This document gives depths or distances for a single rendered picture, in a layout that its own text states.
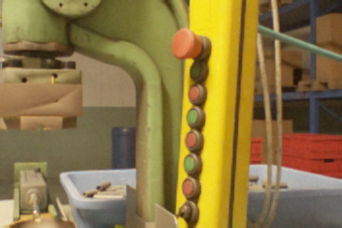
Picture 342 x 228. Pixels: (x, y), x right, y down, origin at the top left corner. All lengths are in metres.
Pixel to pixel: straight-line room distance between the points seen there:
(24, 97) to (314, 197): 0.62
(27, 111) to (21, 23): 0.11
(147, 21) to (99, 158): 8.37
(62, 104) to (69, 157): 8.37
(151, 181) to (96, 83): 8.35
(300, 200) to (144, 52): 0.48
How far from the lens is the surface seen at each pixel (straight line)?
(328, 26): 6.91
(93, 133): 8.94
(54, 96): 0.55
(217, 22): 0.61
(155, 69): 0.62
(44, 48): 0.59
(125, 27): 0.64
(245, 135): 0.62
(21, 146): 8.85
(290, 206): 0.95
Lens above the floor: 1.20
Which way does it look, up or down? level
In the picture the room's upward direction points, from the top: straight up
